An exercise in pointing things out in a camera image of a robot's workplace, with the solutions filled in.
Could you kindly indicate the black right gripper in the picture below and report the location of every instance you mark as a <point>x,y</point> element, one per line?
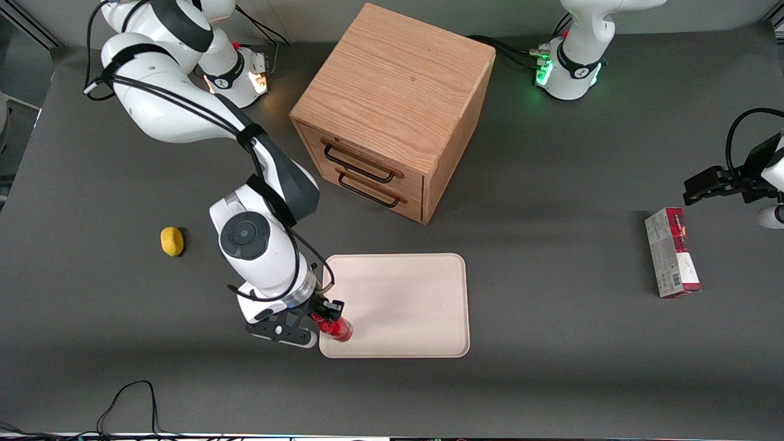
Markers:
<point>318,302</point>

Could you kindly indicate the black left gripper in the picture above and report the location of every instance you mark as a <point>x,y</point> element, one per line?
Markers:
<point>751,174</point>

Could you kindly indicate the red coke bottle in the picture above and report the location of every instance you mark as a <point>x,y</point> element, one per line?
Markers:
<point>340,331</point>

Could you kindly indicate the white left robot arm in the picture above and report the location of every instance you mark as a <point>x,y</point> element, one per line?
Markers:
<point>576,55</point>

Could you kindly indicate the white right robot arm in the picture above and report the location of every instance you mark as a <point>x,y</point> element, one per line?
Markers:
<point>165,110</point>

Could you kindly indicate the beige rectangular tray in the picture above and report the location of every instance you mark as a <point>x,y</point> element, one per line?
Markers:
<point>404,306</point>

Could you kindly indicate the grey red carton box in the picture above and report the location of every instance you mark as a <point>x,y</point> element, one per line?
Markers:
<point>670,254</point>

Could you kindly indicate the wooden drawer front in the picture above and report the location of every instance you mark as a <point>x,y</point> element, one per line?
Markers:
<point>367,156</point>
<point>383,199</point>

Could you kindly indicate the yellow lemon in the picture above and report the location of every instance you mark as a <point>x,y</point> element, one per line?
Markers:
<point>172,241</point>

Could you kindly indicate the wooden drawer cabinet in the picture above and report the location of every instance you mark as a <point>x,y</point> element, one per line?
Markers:
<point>392,92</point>

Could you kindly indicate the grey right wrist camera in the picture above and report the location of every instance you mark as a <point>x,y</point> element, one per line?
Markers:
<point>278,331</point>

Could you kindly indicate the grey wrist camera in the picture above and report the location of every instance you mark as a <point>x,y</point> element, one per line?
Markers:
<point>773,217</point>
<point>278,331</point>

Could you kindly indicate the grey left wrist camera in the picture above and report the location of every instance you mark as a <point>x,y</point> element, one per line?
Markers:
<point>773,217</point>

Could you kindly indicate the aluminium frame rail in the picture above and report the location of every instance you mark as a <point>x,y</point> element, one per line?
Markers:
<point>37,27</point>

